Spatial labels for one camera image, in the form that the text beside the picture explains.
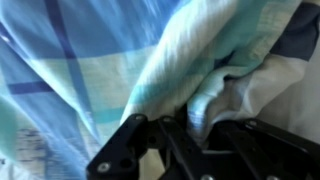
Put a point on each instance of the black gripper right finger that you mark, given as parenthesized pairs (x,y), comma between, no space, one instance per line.
(266,156)

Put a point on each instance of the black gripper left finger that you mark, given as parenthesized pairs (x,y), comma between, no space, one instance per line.
(123,156)

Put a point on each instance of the blue plaid duvet cover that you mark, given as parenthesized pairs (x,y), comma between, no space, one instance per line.
(116,60)

